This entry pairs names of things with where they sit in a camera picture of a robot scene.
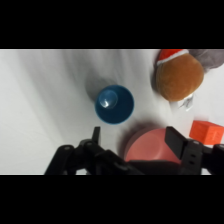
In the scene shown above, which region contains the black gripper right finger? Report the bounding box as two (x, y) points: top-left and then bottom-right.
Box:
(165, 126), (224, 176)

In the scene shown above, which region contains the pink bowl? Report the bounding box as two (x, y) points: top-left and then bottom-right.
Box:
(123, 127), (183, 165)

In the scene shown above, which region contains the orange block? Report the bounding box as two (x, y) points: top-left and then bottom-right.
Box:
(188, 120), (224, 147)

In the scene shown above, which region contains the orange and grey plush toy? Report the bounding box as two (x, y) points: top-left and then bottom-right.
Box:
(154, 49), (224, 112)

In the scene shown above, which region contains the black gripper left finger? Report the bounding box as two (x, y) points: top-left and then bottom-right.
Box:
(44, 126), (145, 176)

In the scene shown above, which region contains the blue plastic cup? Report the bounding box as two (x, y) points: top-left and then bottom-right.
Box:
(94, 84), (136, 126)

